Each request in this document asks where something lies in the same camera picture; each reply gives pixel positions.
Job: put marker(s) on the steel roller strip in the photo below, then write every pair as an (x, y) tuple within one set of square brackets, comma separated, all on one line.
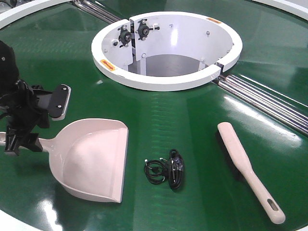
[(96, 9), (263, 100)]

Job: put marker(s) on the left black bearing mount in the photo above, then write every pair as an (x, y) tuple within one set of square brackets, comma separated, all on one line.
[(125, 36)]

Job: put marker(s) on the upper left steel roller strip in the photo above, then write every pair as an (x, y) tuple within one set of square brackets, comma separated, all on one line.
[(96, 9)]

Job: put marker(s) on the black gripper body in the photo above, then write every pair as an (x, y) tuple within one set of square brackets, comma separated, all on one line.
[(24, 106)]

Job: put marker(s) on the green conveyor belt surface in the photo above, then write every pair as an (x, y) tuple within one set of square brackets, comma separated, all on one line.
[(177, 176)]

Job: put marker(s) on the beige hand brush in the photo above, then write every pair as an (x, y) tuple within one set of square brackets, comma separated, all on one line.
[(242, 162)]

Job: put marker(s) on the black bearing mount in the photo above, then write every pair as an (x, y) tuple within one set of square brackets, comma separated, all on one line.
[(125, 36), (144, 30)]

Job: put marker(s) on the white central ring housing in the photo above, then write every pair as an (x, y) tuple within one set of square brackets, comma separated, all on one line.
[(189, 50)]

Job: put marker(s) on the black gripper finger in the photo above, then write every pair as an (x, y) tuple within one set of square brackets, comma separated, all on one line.
[(16, 138)]

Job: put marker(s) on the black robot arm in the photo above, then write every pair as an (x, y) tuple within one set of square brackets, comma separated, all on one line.
[(8, 68)]

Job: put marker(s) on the right steel roller strip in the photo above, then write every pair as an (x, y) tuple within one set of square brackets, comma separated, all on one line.
[(263, 100)]

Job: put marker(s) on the right black bearing mount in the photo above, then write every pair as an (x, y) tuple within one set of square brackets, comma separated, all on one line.
[(144, 30)]

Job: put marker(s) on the pink plastic dustpan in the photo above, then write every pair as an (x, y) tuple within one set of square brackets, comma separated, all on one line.
[(88, 158)]

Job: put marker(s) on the black gripper finger with white pad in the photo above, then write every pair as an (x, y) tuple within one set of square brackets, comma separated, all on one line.
[(55, 102)]

